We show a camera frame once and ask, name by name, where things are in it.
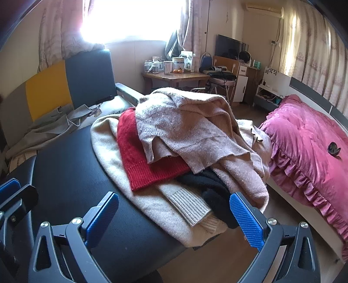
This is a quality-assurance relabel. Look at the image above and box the floral curtain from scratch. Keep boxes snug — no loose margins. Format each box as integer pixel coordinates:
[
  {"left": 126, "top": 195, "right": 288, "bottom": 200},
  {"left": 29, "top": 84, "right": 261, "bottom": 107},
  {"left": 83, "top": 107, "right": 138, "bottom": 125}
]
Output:
[
  {"left": 179, "top": 0, "right": 210, "bottom": 64},
  {"left": 282, "top": 0, "right": 348, "bottom": 107},
  {"left": 37, "top": 0, "right": 107, "bottom": 67}
]

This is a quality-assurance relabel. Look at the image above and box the window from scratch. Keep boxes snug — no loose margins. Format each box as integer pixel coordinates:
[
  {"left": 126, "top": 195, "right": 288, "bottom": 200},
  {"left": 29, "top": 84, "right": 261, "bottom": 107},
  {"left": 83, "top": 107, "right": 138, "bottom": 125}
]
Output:
[{"left": 78, "top": 0, "right": 186, "bottom": 46}]

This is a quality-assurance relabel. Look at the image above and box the flat screen television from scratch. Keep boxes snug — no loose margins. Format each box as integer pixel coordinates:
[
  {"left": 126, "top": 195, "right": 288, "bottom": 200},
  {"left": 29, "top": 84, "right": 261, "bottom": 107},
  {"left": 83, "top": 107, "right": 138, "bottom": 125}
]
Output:
[{"left": 215, "top": 34, "right": 249, "bottom": 59}]

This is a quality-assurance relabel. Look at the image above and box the white bed frame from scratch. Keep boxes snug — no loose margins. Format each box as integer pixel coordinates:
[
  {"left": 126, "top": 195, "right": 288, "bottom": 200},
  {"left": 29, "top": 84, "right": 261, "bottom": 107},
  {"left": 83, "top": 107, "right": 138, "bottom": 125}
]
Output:
[{"left": 268, "top": 76, "right": 348, "bottom": 266}]

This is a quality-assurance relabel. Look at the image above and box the pink fuzzy knit sweater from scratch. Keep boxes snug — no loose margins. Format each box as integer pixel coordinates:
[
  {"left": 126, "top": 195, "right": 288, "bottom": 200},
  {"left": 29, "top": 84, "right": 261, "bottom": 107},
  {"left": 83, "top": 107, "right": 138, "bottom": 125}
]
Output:
[{"left": 135, "top": 87, "right": 251, "bottom": 175}]

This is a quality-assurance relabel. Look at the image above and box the red knit sweater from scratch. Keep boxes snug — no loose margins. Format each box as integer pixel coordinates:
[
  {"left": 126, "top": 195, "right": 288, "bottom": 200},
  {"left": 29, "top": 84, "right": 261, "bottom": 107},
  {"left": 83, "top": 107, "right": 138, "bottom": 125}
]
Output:
[{"left": 117, "top": 107, "right": 192, "bottom": 191}]

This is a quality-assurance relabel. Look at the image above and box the wooden desk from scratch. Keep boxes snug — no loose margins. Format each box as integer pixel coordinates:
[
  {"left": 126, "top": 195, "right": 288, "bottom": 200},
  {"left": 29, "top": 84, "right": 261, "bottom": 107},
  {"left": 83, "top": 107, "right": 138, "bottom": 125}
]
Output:
[{"left": 239, "top": 64, "right": 262, "bottom": 103}]

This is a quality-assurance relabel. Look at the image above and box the round stool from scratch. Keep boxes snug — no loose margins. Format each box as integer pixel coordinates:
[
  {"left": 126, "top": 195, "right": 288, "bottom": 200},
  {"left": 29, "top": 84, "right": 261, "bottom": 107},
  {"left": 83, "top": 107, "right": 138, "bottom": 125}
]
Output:
[{"left": 209, "top": 74, "right": 238, "bottom": 102}]

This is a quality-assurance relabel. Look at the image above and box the cream knit sweater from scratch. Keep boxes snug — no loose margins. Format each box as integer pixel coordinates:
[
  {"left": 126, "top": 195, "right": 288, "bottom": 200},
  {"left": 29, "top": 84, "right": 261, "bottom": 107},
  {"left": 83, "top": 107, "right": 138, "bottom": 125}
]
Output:
[{"left": 90, "top": 114, "right": 228, "bottom": 247}]

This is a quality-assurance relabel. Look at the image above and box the grey hanging cloth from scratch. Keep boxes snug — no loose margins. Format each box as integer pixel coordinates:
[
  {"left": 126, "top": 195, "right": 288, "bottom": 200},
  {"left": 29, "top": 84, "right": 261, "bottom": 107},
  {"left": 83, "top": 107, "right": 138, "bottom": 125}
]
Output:
[{"left": 164, "top": 31, "right": 186, "bottom": 58}]

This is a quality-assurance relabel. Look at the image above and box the pale beige knit sweater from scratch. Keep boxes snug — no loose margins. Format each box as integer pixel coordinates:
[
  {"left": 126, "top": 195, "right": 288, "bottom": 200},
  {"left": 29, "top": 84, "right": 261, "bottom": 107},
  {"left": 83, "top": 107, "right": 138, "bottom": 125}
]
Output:
[{"left": 212, "top": 114, "right": 274, "bottom": 216}]

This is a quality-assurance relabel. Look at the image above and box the wooden table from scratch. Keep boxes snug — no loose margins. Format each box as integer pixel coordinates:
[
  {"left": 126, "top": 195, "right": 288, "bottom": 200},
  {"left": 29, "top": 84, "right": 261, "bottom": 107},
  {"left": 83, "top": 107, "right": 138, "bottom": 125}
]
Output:
[{"left": 142, "top": 71, "right": 211, "bottom": 91}]

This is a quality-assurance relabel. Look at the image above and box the wall air conditioner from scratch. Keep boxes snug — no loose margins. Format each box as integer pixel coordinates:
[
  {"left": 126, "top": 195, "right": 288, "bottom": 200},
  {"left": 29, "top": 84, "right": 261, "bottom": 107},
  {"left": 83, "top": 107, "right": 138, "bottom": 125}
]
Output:
[{"left": 243, "top": 2, "right": 284, "bottom": 19}]

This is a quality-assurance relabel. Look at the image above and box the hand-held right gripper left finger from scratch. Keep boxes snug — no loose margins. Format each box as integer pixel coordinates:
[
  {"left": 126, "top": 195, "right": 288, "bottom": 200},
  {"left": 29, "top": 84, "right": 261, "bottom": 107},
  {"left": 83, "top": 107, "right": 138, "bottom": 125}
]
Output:
[{"left": 28, "top": 191, "right": 120, "bottom": 283}]

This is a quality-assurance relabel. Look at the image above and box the wooden chair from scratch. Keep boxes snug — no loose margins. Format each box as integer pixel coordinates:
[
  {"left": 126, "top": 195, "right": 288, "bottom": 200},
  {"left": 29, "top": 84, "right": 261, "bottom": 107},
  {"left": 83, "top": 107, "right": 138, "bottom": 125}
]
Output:
[{"left": 212, "top": 56, "right": 240, "bottom": 82}]

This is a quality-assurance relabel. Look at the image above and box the cluster of glass jars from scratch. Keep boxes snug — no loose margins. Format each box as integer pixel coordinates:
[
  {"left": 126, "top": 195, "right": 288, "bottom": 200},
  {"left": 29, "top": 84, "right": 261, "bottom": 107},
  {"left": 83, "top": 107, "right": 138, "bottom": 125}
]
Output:
[{"left": 144, "top": 56, "right": 173, "bottom": 74}]

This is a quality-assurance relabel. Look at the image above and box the white leaf print shelf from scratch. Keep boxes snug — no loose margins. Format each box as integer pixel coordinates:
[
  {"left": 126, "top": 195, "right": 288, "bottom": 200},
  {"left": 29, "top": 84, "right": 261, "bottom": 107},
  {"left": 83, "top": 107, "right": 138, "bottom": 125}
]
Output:
[{"left": 254, "top": 66, "right": 290, "bottom": 110}]

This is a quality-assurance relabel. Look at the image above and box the black leather padded bench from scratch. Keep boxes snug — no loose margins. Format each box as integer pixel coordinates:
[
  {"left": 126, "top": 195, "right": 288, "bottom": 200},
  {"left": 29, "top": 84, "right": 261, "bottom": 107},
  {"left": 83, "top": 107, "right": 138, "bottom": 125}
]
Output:
[{"left": 5, "top": 124, "right": 196, "bottom": 283}]

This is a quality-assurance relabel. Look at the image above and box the white carton box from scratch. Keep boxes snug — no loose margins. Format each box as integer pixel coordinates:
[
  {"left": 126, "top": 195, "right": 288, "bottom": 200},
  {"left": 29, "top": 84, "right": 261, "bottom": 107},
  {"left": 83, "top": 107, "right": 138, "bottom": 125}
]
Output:
[{"left": 181, "top": 51, "right": 197, "bottom": 73}]

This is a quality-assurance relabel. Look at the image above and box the black hair clip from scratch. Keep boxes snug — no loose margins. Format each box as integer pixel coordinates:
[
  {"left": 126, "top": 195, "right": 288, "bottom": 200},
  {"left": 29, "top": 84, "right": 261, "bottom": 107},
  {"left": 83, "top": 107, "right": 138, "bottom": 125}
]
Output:
[{"left": 327, "top": 142, "right": 342, "bottom": 157}]

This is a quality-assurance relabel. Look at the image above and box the grey metal armrest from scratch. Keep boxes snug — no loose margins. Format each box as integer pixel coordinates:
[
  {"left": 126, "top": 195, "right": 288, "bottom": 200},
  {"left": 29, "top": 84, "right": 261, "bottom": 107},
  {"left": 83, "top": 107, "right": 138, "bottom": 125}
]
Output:
[{"left": 115, "top": 83, "right": 145, "bottom": 107}]

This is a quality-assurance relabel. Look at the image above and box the grey yellow blue sofa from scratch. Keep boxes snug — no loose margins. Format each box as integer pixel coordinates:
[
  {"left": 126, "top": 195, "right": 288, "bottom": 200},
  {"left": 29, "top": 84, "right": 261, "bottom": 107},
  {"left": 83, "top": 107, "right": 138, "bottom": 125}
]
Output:
[{"left": 0, "top": 49, "right": 117, "bottom": 153}]

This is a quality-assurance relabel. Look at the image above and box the white cabinet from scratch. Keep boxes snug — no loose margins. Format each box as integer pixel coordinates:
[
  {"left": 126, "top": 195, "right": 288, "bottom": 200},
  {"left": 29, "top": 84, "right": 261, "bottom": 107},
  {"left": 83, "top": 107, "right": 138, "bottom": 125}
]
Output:
[{"left": 235, "top": 74, "right": 250, "bottom": 103}]

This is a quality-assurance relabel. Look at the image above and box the pink ruffled quilt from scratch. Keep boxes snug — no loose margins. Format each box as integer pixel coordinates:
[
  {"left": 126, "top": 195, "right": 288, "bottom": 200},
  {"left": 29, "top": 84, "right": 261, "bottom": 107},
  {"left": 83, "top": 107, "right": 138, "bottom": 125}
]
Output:
[{"left": 258, "top": 94, "right": 348, "bottom": 247}]

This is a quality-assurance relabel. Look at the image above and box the black knit garment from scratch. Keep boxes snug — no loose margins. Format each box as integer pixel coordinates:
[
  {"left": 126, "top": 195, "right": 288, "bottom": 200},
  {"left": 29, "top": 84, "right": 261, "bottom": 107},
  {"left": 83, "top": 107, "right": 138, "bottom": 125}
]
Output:
[{"left": 177, "top": 168, "right": 240, "bottom": 229}]

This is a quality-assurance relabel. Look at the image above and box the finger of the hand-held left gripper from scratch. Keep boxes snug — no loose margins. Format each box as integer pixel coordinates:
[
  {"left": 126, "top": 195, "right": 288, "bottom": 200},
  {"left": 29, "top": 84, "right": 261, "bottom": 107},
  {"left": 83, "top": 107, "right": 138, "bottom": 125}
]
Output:
[
  {"left": 0, "top": 179, "right": 22, "bottom": 204},
  {"left": 0, "top": 184, "right": 39, "bottom": 229}
]

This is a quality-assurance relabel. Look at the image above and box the white tin can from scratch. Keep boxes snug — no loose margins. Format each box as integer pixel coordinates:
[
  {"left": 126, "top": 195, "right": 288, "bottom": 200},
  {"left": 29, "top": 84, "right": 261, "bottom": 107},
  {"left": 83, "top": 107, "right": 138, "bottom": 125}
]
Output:
[{"left": 172, "top": 57, "right": 185, "bottom": 73}]

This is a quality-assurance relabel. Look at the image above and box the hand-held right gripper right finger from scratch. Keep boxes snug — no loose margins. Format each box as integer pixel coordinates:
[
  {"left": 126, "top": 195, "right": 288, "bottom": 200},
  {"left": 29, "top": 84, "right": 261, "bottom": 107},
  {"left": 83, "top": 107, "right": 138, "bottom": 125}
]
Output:
[{"left": 229, "top": 191, "right": 321, "bottom": 283}]

